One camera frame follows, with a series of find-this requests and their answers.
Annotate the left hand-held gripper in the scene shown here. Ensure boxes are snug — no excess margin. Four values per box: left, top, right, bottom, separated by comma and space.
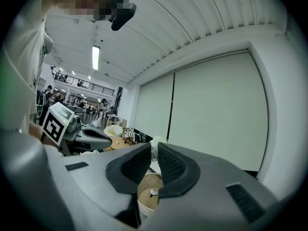
40, 102, 113, 154

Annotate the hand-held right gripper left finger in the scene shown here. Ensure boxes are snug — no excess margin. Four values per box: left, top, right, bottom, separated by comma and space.
61, 142, 153, 228

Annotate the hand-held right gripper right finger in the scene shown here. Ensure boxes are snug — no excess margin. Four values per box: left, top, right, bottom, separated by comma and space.
144, 141, 286, 231

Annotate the person's left forearm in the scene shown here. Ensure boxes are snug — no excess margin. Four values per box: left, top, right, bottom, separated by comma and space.
28, 121, 48, 143

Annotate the low wooden table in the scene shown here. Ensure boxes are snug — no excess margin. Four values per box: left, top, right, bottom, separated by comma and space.
104, 135, 136, 152

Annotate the black and white striped bag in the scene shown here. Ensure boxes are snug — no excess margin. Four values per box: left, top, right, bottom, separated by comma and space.
122, 128, 142, 142

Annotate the black balcony railing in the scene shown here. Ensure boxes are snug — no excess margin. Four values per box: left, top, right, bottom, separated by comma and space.
53, 73, 116, 96

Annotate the round wooden side table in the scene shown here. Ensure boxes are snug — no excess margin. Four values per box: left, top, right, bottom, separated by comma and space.
136, 173, 165, 218

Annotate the white flower bouquet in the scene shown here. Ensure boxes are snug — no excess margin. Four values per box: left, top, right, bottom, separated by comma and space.
149, 135, 168, 159

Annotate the narrow white roller blind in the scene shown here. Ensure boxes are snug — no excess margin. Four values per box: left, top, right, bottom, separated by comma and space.
133, 73, 175, 142

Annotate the long ceiling lamp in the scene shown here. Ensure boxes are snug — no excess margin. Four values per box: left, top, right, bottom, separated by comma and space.
91, 45, 101, 71

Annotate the wide white roller blind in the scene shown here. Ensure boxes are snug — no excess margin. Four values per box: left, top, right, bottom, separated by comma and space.
167, 51, 269, 172

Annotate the person's cream printed shirt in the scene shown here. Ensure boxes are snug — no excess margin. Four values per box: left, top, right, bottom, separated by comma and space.
0, 0, 54, 136

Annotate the black head camera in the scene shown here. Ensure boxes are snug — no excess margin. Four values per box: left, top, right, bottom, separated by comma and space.
107, 0, 138, 32

